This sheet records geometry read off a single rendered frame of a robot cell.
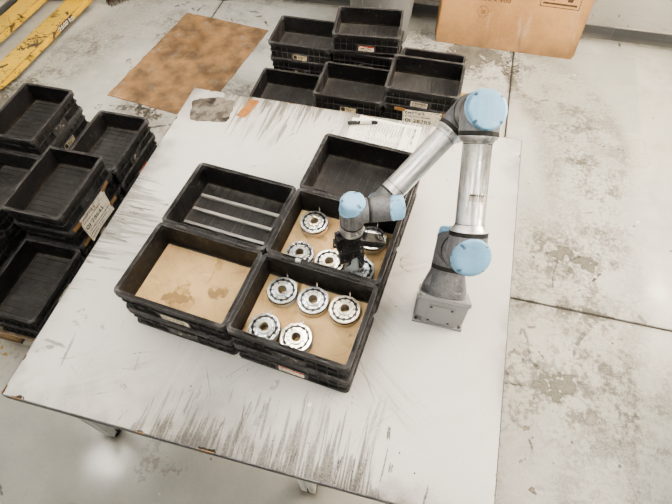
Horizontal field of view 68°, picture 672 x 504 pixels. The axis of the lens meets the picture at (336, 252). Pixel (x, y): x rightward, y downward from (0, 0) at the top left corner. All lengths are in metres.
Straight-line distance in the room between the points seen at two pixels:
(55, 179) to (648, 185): 3.30
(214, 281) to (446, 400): 0.87
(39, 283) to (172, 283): 1.08
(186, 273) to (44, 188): 1.19
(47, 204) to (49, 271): 0.32
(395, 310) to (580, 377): 1.16
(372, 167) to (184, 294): 0.88
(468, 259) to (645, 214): 2.02
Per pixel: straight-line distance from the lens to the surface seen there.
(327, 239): 1.82
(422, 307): 1.72
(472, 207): 1.51
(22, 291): 2.80
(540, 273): 2.90
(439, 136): 1.62
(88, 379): 1.92
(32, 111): 3.30
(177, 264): 1.86
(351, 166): 2.05
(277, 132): 2.40
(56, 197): 2.76
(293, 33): 3.61
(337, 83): 3.17
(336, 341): 1.62
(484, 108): 1.49
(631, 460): 2.66
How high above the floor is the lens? 2.32
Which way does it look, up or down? 56 degrees down
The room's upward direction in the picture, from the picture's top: 2 degrees counter-clockwise
